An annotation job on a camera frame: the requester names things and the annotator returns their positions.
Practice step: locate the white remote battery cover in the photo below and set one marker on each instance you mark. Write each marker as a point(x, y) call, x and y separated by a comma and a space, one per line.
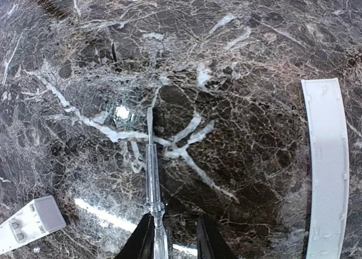
point(330, 167)

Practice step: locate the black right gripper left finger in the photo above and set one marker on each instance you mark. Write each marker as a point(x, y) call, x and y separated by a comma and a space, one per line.
point(140, 245)

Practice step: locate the clear handled tester screwdriver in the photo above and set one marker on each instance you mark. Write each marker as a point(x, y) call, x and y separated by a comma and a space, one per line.
point(154, 204)

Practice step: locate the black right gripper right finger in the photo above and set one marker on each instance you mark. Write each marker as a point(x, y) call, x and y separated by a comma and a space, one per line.
point(210, 243)

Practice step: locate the white remote control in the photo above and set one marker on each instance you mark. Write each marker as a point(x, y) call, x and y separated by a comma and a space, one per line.
point(36, 219)

